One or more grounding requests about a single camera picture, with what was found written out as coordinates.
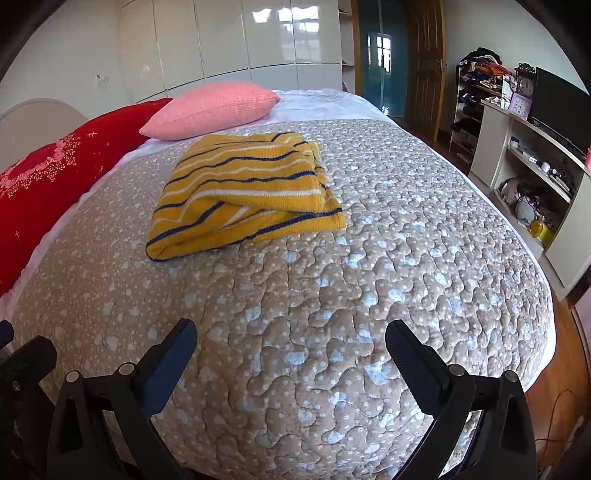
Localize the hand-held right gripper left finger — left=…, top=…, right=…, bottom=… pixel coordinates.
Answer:
left=46, top=318, right=199, bottom=480

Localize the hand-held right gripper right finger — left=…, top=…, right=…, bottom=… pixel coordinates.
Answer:
left=385, top=319, right=539, bottom=480

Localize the yellow striped knit sweater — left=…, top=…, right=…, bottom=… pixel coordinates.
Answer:
left=145, top=131, right=347, bottom=262

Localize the pile of clothes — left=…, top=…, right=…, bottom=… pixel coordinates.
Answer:
left=457, top=47, right=515, bottom=90

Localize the beige quilted bed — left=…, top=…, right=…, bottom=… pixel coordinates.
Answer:
left=9, top=117, right=555, bottom=480

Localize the red embroidered pillow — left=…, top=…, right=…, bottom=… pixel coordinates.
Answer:
left=0, top=98, right=174, bottom=296

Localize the yellow bottle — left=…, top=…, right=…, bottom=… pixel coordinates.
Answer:
left=529, top=217, right=555, bottom=245

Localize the pink bag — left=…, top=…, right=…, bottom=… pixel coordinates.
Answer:
left=501, top=178, right=522, bottom=206

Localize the beige headboard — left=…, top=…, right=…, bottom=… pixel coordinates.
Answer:
left=0, top=98, right=88, bottom=148

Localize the cream television cabinet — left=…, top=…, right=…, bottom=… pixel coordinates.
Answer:
left=471, top=99, right=591, bottom=301

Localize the white shoe rack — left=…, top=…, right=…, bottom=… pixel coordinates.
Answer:
left=450, top=83, right=490, bottom=162

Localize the pink pillow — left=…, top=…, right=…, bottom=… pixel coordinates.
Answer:
left=139, top=82, right=281, bottom=140

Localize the white bed sheet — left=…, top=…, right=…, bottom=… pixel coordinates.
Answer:
left=0, top=89, right=555, bottom=370

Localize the purple square clock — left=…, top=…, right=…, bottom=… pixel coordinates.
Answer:
left=509, top=92, right=534, bottom=116

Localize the brown wooden door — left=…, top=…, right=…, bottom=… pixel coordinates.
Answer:
left=404, top=0, right=451, bottom=139

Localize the teal glass door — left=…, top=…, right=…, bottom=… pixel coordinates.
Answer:
left=358, top=0, right=409, bottom=118

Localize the black television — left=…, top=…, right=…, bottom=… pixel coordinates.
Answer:
left=531, top=67, right=591, bottom=155

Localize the ornate dark table clock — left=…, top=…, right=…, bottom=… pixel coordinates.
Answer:
left=515, top=63, right=536, bottom=97

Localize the wooden open shelf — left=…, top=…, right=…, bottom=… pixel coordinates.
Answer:
left=339, top=0, right=361, bottom=93

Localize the white glossy wardrobe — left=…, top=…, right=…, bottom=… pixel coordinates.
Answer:
left=119, top=0, right=345, bottom=104

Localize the thin black cable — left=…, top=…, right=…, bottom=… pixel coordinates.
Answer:
left=536, top=388, right=578, bottom=457

